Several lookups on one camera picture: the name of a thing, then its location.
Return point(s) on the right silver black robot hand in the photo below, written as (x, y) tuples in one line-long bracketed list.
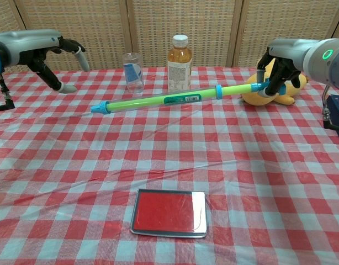
[(291, 49)]

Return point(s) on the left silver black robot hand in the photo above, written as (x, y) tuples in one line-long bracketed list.
[(28, 44)]

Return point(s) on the green blue water squirter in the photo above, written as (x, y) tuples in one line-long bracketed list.
[(147, 100)]

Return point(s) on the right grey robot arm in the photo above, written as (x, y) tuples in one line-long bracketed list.
[(332, 63)]

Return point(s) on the red white checkered tablecloth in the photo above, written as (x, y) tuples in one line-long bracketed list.
[(75, 165)]

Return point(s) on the yellow plush toy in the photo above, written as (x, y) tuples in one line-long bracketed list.
[(255, 98)]

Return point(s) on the dark blue printed box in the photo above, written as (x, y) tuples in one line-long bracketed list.
[(338, 113)]

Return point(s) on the bamboo folding screen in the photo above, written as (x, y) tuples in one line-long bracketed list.
[(213, 27)]

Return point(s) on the clear plastic cup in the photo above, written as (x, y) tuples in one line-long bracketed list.
[(133, 77)]

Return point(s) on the tea bottle with white cap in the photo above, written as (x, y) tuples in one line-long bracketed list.
[(180, 69)]

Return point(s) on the red pad in metal tray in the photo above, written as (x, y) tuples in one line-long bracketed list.
[(164, 212)]

